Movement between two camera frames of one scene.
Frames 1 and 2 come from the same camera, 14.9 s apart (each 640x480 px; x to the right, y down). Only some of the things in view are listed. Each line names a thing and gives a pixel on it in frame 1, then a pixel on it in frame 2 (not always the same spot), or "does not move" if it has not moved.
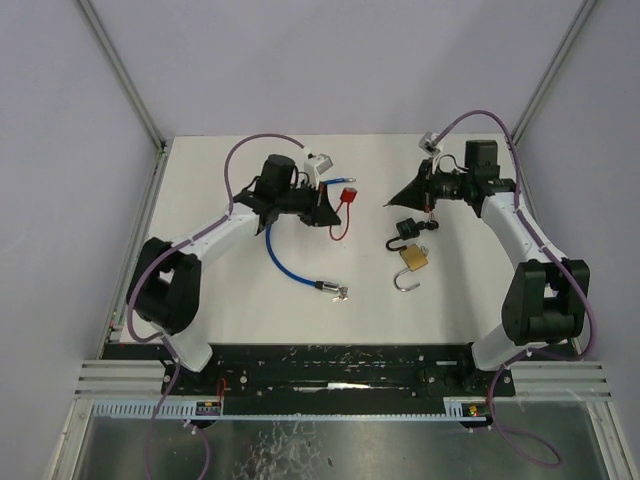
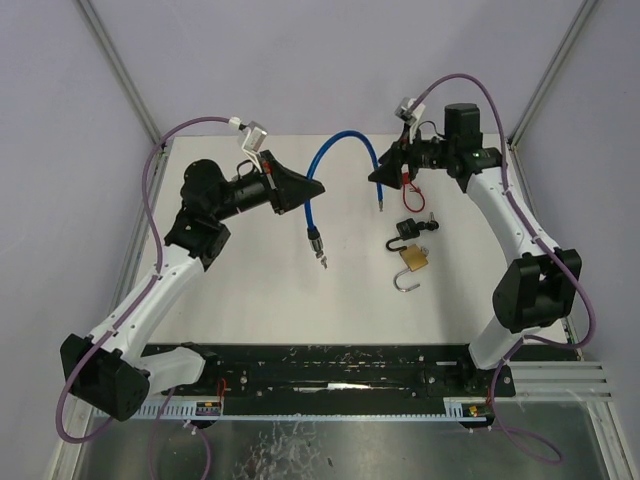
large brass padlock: (414, 259) does not move
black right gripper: (427, 185) -> (401, 160)
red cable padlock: (348, 195) -> (405, 182)
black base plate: (329, 378) does not move
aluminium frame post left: (144, 110) does not move
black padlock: (406, 229) does not move
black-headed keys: (432, 225) does not move
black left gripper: (314, 206) -> (273, 185)
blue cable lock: (324, 286) -> (312, 231)
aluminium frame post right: (553, 69) does not move
